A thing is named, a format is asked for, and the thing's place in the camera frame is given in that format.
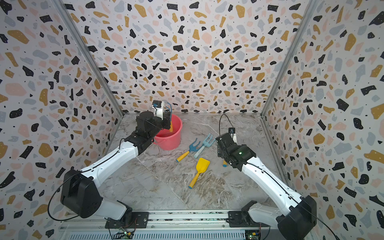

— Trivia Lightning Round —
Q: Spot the aluminium right corner post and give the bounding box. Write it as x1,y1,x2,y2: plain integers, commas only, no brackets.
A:
260,0,319,118

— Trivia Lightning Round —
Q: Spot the aluminium left corner post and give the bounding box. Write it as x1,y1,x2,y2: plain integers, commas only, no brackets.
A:
52,0,124,118

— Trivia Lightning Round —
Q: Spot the green circuit board right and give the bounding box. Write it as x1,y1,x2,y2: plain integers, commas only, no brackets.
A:
245,230,261,240

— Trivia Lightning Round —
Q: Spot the yellow shovel yellow handle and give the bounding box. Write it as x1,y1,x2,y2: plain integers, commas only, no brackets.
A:
189,158,210,189

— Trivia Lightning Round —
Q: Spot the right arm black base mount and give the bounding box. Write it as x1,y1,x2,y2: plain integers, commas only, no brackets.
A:
226,201,260,228

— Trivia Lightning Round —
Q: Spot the green circuit board left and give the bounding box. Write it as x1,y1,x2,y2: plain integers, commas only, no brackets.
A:
113,228,135,240

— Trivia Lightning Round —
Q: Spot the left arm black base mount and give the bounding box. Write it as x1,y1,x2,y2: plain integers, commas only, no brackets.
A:
105,201,150,229

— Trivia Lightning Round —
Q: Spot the green circuit board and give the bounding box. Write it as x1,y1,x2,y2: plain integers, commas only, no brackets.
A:
113,228,135,240
245,230,261,240

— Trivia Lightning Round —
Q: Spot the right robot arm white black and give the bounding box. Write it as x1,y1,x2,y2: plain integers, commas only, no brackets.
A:
216,133,317,240

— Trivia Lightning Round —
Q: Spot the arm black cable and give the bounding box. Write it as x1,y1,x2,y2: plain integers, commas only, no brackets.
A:
218,113,235,136
47,137,133,222

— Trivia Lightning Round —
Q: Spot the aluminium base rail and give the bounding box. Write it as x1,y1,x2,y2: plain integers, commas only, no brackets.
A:
58,209,313,240

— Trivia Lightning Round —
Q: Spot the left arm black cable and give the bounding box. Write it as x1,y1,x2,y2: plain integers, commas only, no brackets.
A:
47,137,133,222

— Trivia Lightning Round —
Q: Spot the light blue fork white handle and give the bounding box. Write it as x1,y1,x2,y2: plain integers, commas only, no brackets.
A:
194,133,215,159

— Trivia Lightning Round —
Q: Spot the aluminium corner post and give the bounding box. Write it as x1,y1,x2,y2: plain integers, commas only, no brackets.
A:
260,0,319,118
52,0,124,118

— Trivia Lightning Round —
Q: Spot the aluminium back wall rail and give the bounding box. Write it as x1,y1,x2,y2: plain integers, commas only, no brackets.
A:
122,111,262,116

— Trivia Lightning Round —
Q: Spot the pink plastic bucket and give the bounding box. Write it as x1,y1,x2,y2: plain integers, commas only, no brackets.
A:
154,115,183,151

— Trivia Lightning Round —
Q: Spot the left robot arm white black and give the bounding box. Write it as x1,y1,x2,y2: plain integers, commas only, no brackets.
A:
61,110,172,223

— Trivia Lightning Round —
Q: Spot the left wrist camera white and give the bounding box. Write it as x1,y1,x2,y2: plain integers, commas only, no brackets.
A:
153,100,164,119

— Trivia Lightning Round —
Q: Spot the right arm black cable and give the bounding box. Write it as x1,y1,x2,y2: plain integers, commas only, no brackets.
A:
218,113,235,136

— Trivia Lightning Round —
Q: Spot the small teal rake yellow handle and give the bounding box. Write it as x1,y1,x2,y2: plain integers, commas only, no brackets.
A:
177,139,201,162

